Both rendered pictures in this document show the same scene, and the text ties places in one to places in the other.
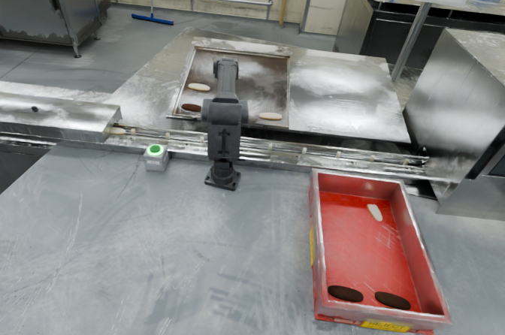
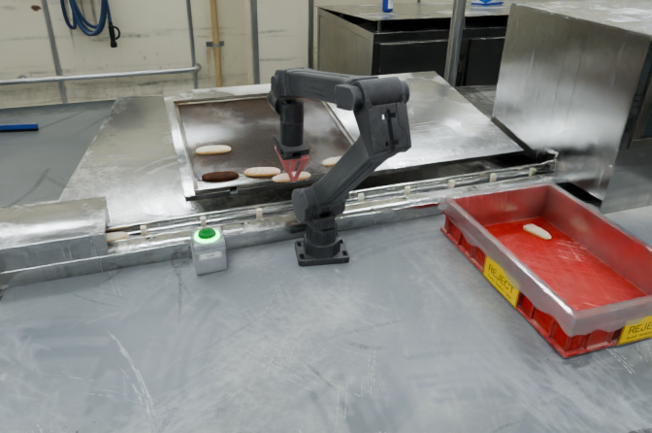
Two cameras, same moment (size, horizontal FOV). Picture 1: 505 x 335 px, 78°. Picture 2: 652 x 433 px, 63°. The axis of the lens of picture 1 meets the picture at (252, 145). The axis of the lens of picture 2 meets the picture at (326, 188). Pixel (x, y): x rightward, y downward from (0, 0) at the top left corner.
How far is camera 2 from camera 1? 0.52 m
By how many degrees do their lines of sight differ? 22
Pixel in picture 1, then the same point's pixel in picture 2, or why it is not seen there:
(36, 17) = not seen: outside the picture
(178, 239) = (316, 339)
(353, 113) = (439, 134)
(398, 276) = (613, 283)
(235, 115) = (396, 87)
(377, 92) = (450, 108)
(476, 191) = (634, 165)
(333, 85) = not seen: hidden behind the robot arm
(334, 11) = (296, 61)
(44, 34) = not seen: outside the picture
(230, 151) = (399, 139)
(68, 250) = (151, 412)
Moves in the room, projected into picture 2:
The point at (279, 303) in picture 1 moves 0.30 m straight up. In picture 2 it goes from (508, 360) to (542, 217)
